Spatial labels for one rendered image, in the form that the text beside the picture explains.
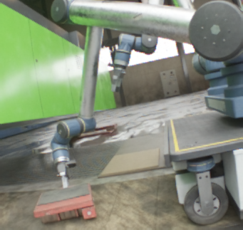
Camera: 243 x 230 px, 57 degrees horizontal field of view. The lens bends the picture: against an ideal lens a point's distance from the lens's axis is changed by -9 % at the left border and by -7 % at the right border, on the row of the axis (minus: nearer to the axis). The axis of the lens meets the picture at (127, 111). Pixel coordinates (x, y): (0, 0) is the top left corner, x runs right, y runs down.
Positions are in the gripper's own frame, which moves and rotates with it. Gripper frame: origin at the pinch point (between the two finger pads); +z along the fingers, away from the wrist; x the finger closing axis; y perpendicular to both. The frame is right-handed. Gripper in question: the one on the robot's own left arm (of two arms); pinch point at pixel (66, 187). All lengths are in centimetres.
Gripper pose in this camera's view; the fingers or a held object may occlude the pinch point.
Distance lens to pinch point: 153.0
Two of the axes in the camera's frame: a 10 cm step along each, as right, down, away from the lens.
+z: 2.8, 7.5, -5.9
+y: -9.6, 2.1, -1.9
